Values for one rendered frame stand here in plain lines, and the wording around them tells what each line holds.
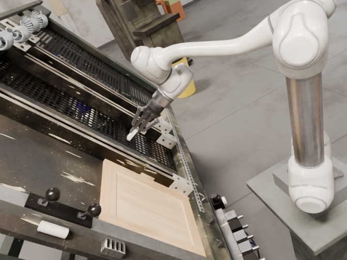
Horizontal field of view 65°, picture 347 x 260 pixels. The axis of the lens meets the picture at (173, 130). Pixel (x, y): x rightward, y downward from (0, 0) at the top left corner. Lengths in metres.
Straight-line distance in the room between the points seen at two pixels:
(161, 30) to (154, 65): 4.37
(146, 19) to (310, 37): 5.23
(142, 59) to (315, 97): 0.62
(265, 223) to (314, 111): 1.52
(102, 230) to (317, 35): 0.81
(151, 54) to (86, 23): 9.24
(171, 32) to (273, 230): 4.21
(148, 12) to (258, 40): 4.98
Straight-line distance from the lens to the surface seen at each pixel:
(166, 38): 5.49
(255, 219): 2.38
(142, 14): 5.85
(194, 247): 1.22
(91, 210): 0.80
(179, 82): 1.18
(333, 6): 0.98
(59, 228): 0.88
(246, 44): 1.04
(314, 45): 0.77
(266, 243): 2.26
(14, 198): 0.88
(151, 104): 1.24
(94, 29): 10.35
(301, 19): 0.80
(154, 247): 1.02
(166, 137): 1.75
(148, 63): 1.09
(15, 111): 1.20
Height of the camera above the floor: 1.93
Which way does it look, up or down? 32 degrees down
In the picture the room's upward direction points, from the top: 25 degrees counter-clockwise
